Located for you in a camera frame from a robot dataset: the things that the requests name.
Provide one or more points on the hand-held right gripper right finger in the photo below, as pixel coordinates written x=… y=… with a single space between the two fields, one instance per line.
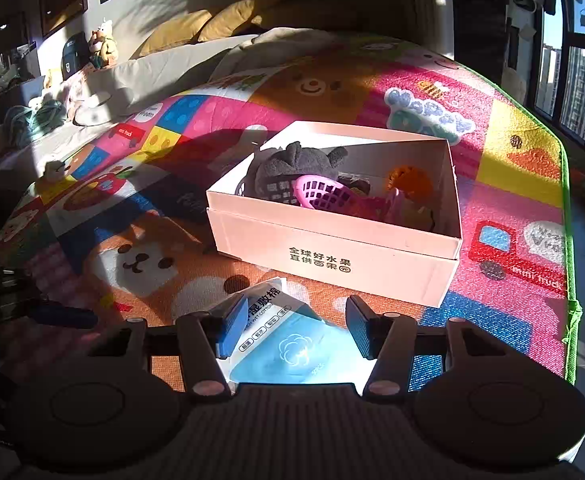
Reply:
x=358 y=327

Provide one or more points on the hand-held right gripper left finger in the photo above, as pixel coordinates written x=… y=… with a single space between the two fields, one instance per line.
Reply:
x=231 y=327

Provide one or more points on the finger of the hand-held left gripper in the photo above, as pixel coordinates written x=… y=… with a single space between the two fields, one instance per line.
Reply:
x=62 y=316
x=7 y=285

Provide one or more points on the blue wet cotton pack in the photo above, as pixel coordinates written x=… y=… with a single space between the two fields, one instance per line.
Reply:
x=292 y=350

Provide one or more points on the white cardboard box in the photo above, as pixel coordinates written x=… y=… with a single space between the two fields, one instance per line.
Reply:
x=322 y=250

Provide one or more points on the grey plush toy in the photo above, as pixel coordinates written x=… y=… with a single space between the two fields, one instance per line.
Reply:
x=282 y=165

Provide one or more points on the colourful printed play mat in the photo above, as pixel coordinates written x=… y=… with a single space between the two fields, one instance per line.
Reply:
x=147 y=260

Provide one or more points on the pink plastic basket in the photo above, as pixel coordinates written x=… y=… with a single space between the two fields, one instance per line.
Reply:
x=322 y=192

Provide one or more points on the orange toy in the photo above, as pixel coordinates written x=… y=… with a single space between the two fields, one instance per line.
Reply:
x=410 y=180

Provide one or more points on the teal cloth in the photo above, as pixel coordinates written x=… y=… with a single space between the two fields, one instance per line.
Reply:
x=32 y=122

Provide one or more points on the dark bag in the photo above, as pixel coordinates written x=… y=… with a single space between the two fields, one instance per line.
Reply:
x=75 y=57

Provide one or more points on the cream sofa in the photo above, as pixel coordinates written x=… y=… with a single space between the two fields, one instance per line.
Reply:
x=147 y=75

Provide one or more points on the small plush doll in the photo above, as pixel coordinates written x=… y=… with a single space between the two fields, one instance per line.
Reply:
x=102 y=42

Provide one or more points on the cream blanket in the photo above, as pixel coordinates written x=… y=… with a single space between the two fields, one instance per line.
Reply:
x=252 y=50

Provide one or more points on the yellow pillow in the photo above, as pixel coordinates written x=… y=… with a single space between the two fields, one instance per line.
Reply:
x=237 y=12
x=172 y=35

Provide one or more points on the black framed window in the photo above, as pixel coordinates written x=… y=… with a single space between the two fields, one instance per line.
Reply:
x=577 y=75

